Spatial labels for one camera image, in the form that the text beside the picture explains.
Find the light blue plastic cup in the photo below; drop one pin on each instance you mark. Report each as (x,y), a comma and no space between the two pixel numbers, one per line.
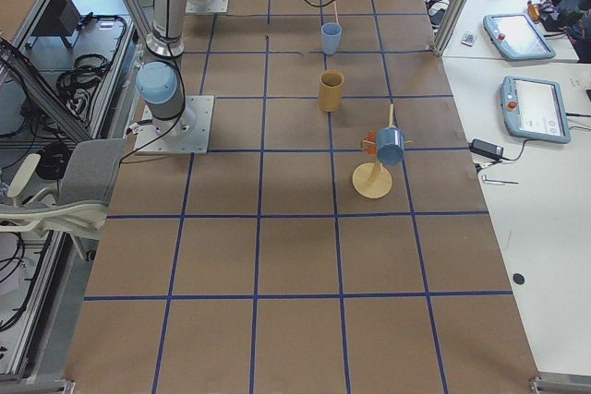
(331,33)

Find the wooden mug tree stand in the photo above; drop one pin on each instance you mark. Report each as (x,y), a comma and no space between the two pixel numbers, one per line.
(372,179)

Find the bamboo cylinder holder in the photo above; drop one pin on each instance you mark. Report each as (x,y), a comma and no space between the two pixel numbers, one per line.
(331,89)

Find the blue mug on stand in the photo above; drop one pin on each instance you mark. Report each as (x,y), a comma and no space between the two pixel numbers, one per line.
(390,145)

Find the black adapter on desk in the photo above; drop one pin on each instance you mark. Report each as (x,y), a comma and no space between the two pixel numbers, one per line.
(486,149)

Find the grey office chair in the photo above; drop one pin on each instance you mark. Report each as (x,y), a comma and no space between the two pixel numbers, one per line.
(78,206)

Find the near teach pendant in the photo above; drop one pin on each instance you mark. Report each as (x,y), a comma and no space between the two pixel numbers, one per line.
(533,108)

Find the teach pendant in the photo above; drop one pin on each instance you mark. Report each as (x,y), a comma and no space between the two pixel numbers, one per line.
(516,37)
(533,108)

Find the far teach pendant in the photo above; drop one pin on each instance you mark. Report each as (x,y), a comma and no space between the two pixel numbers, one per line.
(516,37)

